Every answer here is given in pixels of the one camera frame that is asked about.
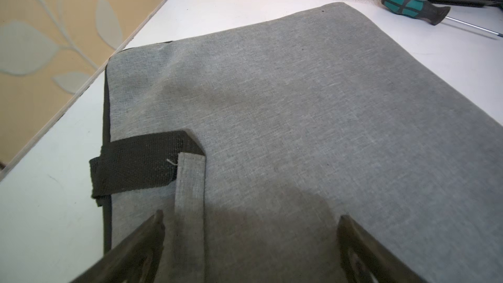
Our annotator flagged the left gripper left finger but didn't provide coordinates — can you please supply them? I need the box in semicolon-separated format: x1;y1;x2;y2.
73;210;165;283

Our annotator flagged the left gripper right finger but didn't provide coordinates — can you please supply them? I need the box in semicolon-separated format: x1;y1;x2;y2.
337;215;426;282

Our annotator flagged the grey laptop bag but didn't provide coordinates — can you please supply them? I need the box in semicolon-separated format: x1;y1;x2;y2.
90;3;502;282

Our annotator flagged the green black screwdriver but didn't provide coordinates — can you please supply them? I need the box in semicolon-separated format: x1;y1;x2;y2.
381;0;502;37

